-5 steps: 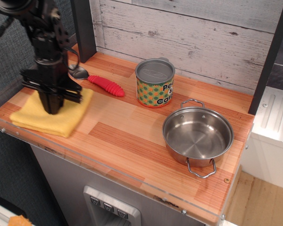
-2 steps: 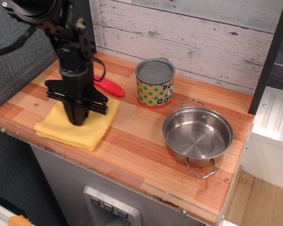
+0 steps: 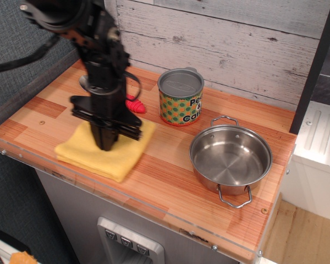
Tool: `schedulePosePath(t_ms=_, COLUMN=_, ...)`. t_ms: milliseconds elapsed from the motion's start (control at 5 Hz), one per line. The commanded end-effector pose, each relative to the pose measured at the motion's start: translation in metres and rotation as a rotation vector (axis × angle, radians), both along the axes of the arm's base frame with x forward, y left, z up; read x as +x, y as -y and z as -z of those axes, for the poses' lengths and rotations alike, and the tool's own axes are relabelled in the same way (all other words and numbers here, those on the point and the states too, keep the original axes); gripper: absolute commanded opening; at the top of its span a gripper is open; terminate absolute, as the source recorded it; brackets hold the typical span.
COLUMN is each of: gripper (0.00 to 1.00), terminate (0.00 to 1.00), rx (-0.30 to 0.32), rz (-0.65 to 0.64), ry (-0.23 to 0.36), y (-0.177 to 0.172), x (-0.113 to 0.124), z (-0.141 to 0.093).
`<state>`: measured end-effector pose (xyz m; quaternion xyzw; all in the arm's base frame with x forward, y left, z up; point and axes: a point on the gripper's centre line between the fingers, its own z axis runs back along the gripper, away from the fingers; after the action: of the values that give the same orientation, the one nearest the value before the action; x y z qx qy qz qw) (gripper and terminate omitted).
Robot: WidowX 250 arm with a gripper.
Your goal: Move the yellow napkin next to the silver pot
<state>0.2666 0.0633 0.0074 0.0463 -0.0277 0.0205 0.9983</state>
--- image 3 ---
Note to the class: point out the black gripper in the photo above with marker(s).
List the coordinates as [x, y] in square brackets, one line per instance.
[108, 115]

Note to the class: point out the yellow cloth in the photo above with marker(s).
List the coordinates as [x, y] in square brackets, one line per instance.
[81, 150]

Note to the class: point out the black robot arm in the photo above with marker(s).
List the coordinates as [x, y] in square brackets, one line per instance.
[95, 35]

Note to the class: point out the grey toy fridge cabinet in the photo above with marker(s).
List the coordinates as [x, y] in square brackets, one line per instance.
[191, 224]

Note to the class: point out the peas and carrots can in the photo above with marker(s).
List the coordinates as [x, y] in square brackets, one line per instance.
[180, 96]

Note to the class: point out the clear acrylic edge guard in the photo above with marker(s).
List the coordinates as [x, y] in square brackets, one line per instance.
[161, 155]

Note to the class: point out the silver dispenser button panel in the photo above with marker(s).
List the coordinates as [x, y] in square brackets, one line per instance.
[123, 245]

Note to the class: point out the orange object bottom left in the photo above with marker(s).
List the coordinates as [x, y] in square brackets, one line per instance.
[22, 258]

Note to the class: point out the white toy sink unit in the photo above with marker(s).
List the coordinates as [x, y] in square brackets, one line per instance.
[306, 183]

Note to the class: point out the red handled metal spoon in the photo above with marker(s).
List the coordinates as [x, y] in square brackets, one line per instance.
[132, 102]

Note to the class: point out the silver pot with handles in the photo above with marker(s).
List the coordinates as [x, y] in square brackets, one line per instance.
[230, 160]

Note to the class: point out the dark metal frame post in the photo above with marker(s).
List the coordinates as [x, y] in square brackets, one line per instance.
[312, 78]

